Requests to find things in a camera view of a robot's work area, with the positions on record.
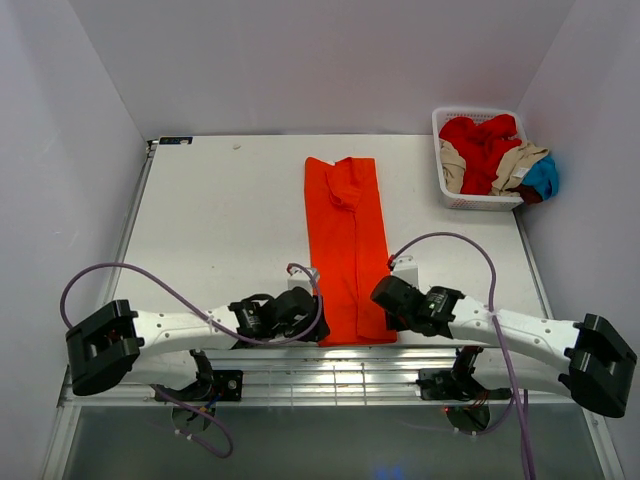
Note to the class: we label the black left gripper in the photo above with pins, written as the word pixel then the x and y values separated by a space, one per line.
pixel 321 328

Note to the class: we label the red t-shirt in basket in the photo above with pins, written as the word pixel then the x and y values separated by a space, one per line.
pixel 463 132

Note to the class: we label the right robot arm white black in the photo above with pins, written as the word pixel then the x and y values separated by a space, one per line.
pixel 588 361

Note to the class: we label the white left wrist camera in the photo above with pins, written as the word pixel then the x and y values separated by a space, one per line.
pixel 298 278

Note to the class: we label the blue t-shirt in basket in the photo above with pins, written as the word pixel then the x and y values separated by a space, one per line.
pixel 543 178

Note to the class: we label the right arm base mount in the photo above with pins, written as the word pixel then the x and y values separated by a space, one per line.
pixel 457 383

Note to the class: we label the blue label sticker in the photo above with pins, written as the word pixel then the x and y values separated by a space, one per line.
pixel 174 140

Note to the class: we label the dark red t-shirt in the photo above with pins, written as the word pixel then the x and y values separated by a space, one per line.
pixel 528 194

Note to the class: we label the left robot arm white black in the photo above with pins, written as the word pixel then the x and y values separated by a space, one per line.
pixel 117 344

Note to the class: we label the white plastic laundry basket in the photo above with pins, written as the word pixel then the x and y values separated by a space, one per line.
pixel 471 202

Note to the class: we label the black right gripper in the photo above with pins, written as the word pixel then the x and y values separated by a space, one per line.
pixel 393 322

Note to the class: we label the beige t-shirt in basket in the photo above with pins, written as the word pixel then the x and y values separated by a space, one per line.
pixel 515 165

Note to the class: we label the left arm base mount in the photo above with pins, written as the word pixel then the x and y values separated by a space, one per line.
pixel 223 385

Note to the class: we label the orange t-shirt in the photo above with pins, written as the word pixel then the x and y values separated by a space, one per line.
pixel 348 247

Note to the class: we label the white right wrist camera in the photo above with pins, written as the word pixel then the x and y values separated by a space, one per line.
pixel 405 267

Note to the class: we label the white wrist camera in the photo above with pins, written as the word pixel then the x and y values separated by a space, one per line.
pixel 298 278
pixel 405 267

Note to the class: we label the aluminium frame rail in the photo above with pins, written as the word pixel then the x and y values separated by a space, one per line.
pixel 366 376

